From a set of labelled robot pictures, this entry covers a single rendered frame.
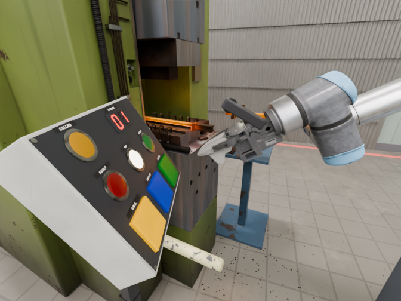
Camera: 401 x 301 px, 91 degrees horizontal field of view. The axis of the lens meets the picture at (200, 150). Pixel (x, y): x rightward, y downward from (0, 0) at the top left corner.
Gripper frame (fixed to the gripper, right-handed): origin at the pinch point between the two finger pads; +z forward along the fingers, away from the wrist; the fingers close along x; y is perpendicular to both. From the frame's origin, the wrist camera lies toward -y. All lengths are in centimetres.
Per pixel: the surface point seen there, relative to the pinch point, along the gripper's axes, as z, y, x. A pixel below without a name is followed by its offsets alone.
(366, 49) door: -214, 78, 267
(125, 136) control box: 11.0, -13.8, -7.4
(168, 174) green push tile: 10.3, 0.9, -2.7
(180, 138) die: 13.6, 3.7, 35.4
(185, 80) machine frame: 3, -16, 74
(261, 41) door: -102, -2, 309
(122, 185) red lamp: 10.7, -8.1, -19.3
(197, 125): 5.5, 4.2, 44.2
